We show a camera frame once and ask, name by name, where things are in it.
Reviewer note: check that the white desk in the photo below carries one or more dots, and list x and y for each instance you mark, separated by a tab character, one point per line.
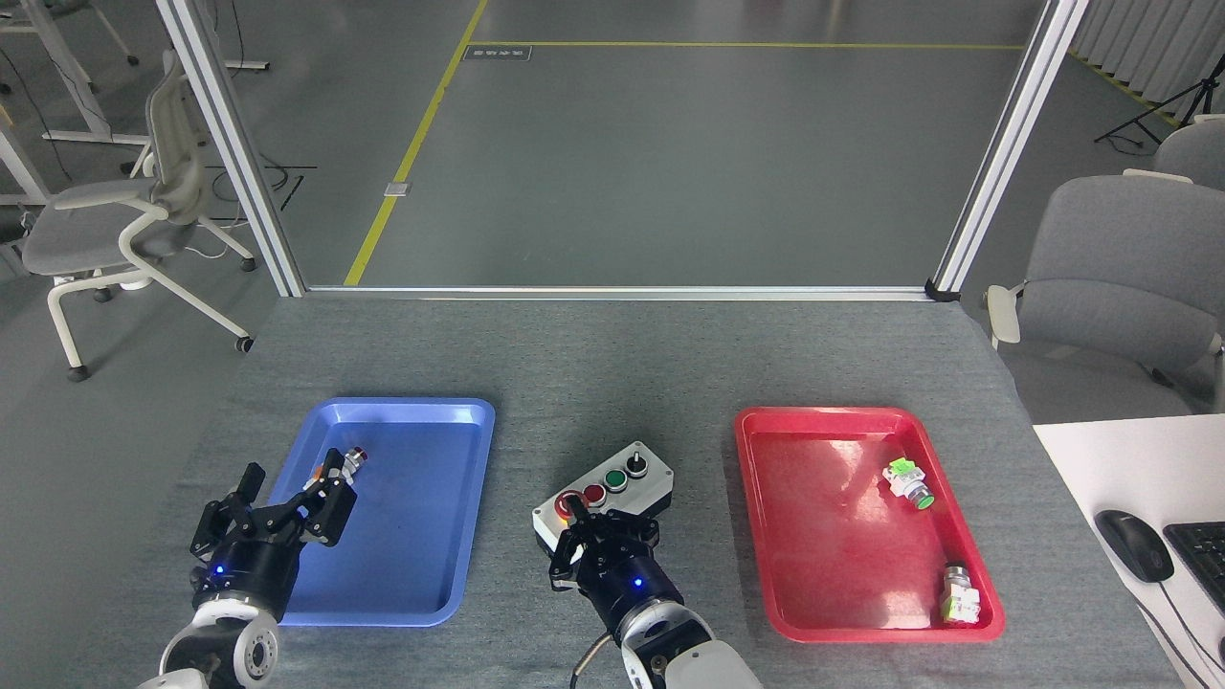
1120	469

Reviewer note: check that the black computer mouse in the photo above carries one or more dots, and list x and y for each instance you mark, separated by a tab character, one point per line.
1134	545

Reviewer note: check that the dark floor label plate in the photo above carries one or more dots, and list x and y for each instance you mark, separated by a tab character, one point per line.
496	53

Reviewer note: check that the silver floor socket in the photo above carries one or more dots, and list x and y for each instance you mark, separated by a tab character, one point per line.
397	188

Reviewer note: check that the white curtain panels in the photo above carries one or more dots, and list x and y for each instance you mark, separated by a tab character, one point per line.
1148	43

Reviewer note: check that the grey upholstered chair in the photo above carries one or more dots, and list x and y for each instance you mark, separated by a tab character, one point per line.
1120	277
1196	153

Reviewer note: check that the black corner bracket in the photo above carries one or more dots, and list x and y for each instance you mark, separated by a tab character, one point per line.
942	291

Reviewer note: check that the black tripod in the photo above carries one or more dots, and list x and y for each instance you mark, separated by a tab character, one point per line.
1172	103

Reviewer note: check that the grey felt table cloth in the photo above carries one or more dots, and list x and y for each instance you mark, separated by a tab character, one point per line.
612	383

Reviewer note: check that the silver yellow-green button switch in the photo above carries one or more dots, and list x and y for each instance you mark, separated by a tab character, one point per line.
959	593

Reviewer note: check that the white desk frame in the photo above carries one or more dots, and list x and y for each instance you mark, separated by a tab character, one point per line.
72	77

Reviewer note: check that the green push button switch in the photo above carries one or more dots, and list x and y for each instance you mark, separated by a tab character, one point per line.
904	476

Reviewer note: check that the black keyboard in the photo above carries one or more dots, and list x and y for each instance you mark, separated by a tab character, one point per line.
1204	560

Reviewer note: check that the red plastic tray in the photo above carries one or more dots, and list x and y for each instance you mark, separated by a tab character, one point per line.
823	517

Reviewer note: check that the silver aluminium rail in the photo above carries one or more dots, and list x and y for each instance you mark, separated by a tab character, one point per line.
612	293

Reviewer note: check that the grey control box with buttons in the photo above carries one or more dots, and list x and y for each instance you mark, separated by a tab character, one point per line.
622	483

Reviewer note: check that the red push button switch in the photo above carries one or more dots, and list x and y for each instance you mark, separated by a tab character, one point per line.
356	459

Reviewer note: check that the white grey office chair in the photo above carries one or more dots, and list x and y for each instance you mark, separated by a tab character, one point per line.
81	225

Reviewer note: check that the silver aluminium post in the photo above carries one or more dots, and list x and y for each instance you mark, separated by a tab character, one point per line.
1005	144
234	144

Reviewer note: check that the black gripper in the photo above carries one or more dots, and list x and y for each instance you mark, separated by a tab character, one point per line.
249	572
632	584

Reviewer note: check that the blue plastic tray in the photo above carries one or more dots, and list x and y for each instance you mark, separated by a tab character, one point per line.
402	536

